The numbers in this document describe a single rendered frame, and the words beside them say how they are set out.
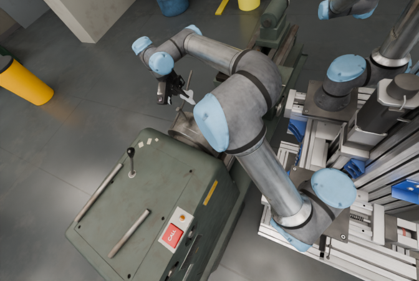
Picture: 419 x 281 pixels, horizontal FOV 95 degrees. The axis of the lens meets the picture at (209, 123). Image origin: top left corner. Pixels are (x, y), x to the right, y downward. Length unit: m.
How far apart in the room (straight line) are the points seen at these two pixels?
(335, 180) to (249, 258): 1.46
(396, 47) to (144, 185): 1.07
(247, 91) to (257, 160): 0.16
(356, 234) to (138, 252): 0.80
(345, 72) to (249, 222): 1.52
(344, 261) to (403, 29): 0.81
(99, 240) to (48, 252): 2.04
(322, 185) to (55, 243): 2.75
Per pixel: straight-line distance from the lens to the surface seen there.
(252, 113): 0.40
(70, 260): 2.79
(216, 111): 0.37
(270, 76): 0.42
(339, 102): 1.05
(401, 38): 0.93
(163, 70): 0.70
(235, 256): 2.03
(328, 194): 0.67
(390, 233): 1.01
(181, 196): 0.83
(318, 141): 1.09
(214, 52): 0.57
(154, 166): 0.92
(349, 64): 0.96
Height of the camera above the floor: 2.02
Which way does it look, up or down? 56 degrees down
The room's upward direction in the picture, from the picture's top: 24 degrees counter-clockwise
